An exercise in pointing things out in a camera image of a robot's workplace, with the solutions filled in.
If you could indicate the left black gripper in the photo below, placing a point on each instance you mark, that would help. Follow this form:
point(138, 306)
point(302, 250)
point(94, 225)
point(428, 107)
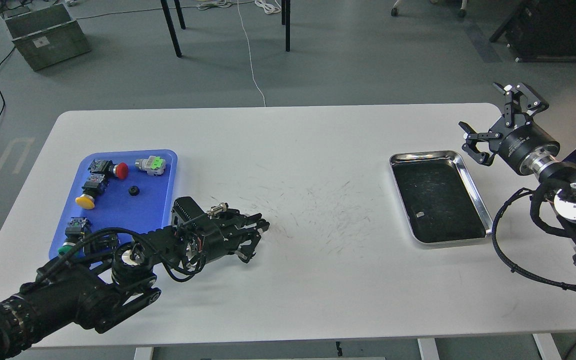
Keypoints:
point(236, 234)

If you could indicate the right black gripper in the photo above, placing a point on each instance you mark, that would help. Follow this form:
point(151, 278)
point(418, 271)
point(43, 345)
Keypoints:
point(521, 103)

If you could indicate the small black gear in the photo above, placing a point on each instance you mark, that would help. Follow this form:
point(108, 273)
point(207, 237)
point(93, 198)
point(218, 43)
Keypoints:
point(133, 190)

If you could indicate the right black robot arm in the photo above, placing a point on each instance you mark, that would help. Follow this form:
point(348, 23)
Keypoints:
point(552, 205)

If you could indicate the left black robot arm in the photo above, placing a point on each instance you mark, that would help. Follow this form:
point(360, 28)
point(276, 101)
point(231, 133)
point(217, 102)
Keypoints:
point(109, 276)

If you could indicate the grey green connector part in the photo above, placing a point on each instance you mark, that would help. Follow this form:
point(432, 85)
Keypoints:
point(152, 165)

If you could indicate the black equipment cart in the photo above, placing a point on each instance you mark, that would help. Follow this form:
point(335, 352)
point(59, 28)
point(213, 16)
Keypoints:
point(540, 31)

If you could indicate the silver metal tray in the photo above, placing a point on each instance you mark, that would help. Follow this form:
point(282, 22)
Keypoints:
point(442, 204)

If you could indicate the blue plastic tray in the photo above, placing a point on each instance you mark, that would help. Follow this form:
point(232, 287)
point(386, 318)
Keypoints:
point(148, 211)

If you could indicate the black table leg pair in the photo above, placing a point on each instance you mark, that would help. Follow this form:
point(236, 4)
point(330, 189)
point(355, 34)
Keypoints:
point(286, 22)

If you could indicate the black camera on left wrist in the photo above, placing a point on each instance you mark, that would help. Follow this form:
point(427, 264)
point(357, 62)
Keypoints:
point(187, 214)

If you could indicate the black switch block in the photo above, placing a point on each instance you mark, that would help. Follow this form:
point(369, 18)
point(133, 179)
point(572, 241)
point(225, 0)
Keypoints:
point(104, 243)

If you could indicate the red push button switch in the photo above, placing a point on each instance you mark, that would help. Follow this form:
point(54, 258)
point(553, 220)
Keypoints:
point(109, 169)

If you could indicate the yellow push button switch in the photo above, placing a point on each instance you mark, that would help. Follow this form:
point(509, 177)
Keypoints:
point(94, 186)

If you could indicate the green push button switch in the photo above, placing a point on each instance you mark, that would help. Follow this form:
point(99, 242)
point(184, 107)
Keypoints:
point(77, 228)

